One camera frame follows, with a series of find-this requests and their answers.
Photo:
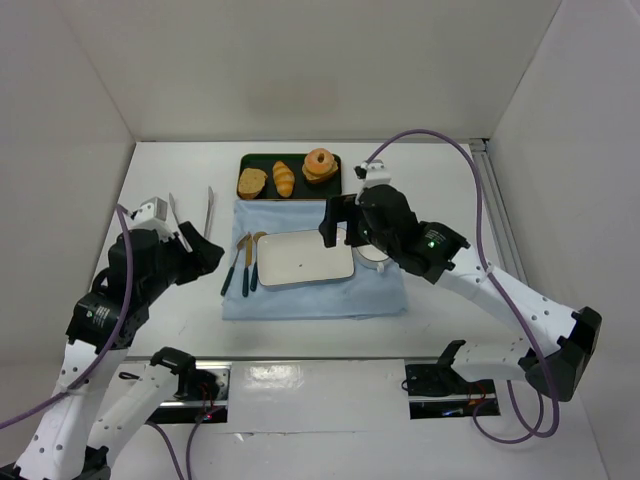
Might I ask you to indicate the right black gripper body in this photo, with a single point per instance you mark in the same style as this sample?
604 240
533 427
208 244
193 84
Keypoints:
348 220

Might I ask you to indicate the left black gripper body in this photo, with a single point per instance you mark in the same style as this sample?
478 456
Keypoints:
187 257

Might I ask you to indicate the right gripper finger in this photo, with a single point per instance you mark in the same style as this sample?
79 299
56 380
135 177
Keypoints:
356 233
339 209

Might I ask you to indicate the orange glazed donut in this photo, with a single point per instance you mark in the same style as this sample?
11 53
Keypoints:
319 161

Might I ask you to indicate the metal serving tongs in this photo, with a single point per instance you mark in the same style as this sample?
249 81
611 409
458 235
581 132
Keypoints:
209 211

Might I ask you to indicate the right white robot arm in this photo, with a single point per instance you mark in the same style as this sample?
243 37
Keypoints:
556 342

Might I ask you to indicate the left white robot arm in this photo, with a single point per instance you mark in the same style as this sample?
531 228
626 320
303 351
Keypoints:
75 438

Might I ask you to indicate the bread slice under donut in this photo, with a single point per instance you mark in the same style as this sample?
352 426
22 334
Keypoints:
316 178

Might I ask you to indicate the sliced brown bread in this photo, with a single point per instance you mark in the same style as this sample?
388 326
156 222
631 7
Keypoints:
251 183

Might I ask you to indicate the dark green tray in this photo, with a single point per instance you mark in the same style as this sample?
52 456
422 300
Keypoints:
302 189

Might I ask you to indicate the white round cup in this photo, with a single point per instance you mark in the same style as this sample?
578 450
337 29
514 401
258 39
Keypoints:
372 258

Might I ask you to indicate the golden croissant roll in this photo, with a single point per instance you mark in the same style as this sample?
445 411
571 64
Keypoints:
284 179

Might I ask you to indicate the light blue cloth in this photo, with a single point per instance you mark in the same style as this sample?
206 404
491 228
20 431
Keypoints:
366 294

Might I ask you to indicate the white rectangular plate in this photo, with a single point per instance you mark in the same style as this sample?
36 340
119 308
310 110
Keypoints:
301 257

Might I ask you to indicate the green handled knife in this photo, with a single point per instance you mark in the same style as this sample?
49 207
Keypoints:
239 246

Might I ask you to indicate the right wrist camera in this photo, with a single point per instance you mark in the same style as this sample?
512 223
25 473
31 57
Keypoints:
372 173

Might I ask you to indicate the green handled fork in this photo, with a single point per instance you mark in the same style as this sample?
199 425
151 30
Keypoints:
248 244

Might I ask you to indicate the green handled spoon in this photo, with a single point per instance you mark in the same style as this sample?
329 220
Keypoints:
254 276

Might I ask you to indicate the aluminium frame rail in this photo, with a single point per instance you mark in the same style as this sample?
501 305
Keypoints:
501 227

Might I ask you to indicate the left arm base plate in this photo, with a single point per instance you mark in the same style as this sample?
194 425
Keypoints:
191 394

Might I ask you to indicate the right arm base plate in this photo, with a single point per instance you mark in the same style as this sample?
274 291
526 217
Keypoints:
436 392

